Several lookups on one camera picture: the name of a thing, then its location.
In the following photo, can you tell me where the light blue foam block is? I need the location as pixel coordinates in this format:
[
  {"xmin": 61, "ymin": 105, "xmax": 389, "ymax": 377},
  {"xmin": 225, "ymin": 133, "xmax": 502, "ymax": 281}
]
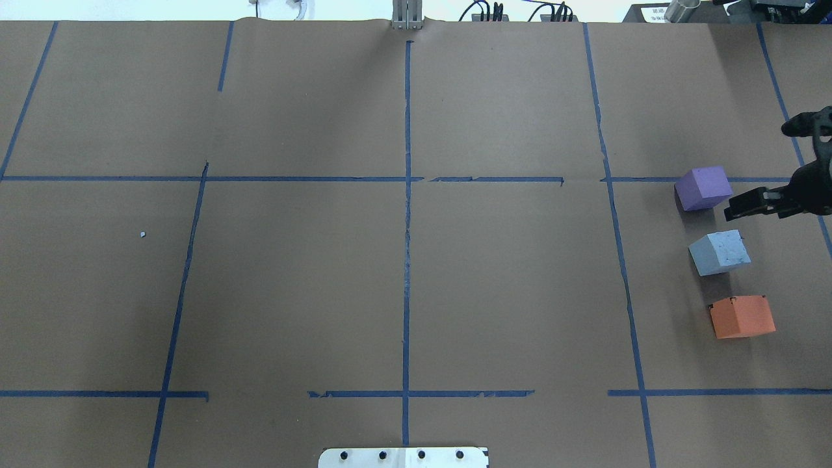
[{"xmin": 688, "ymin": 230, "xmax": 751, "ymax": 278}]

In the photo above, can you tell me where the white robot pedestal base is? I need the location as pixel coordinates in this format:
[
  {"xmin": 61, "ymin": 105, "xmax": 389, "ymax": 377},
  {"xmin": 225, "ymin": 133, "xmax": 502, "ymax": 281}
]
[{"xmin": 318, "ymin": 447, "xmax": 490, "ymax": 467}]

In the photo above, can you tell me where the aluminium frame post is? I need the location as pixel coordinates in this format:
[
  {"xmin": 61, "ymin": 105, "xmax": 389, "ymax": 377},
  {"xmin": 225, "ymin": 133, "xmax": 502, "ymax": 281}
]
[{"xmin": 391, "ymin": 0, "xmax": 424, "ymax": 31}]

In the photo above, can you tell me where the purple foam block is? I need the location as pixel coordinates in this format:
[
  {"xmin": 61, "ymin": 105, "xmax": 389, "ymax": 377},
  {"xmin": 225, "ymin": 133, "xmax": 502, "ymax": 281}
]
[{"xmin": 674, "ymin": 166, "xmax": 734, "ymax": 211}]

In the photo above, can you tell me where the orange foam block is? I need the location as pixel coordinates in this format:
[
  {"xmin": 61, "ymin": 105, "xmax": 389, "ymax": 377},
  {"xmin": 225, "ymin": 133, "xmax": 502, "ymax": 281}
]
[{"xmin": 709, "ymin": 295, "xmax": 776, "ymax": 339}]

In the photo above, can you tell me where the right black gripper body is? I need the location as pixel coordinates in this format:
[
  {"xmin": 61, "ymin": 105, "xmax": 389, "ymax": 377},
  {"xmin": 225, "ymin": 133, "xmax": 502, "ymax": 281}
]
[{"xmin": 780, "ymin": 106, "xmax": 831, "ymax": 217}]

